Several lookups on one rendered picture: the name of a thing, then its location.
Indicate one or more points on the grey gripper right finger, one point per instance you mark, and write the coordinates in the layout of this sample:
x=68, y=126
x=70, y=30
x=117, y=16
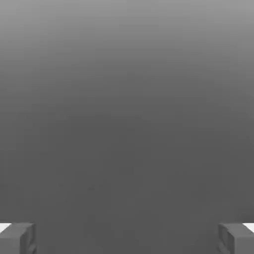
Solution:
x=238, y=239

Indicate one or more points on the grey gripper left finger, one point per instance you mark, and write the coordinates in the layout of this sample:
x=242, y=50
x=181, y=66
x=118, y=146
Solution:
x=15, y=238

